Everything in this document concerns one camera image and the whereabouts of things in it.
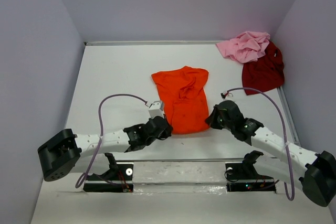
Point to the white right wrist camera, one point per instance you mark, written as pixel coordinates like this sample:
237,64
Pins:
225,94

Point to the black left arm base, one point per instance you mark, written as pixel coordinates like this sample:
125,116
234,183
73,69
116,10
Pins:
117,179

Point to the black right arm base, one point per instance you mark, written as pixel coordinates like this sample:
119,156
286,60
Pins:
242,177

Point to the pink t shirt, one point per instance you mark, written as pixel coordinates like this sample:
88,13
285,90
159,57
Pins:
248,46

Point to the dark red t shirt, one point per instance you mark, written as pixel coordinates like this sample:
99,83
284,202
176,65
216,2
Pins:
267,73

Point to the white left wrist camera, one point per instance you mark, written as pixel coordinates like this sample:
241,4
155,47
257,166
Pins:
156,109

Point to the orange t shirt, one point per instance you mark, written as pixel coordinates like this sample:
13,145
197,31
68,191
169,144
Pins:
185,102

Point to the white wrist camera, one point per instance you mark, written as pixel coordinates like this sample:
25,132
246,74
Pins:
225,94
156,109

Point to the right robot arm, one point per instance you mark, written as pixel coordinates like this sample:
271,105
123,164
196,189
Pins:
313,173

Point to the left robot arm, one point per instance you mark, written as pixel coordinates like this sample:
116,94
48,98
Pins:
59,155

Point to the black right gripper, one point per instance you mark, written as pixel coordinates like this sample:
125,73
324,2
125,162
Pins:
211,120

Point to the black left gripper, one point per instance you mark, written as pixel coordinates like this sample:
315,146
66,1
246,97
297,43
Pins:
166,132

